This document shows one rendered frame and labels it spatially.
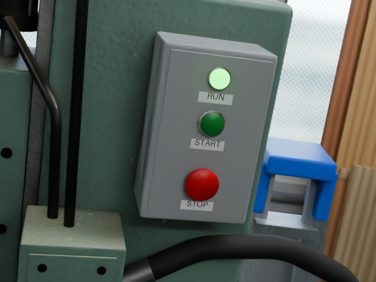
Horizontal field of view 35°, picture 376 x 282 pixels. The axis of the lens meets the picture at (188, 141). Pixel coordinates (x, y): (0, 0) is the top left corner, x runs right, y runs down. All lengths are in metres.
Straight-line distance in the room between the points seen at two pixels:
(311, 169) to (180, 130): 0.87
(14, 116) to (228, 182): 0.22
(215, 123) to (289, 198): 1.62
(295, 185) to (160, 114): 1.63
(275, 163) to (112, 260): 0.85
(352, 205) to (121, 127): 1.35
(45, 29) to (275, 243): 0.30
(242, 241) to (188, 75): 0.18
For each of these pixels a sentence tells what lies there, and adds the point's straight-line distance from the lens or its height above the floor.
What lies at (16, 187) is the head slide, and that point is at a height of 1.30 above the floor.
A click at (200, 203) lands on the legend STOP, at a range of 0.54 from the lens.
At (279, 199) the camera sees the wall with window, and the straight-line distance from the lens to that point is 2.11.
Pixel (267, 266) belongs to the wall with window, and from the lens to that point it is 2.23.
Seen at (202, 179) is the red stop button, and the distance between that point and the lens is 0.52.
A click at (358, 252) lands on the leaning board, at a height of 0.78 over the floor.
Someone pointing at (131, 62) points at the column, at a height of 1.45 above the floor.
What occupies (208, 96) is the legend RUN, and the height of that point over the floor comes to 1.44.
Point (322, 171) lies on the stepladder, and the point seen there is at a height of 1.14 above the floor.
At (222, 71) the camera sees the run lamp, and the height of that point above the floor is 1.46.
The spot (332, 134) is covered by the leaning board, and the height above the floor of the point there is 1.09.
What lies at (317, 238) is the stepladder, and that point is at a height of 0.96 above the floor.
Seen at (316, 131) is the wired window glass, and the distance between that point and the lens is 2.14.
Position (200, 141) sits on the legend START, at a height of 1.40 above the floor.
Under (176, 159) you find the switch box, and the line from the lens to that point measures 0.52.
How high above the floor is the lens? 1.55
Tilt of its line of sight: 17 degrees down
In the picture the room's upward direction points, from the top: 9 degrees clockwise
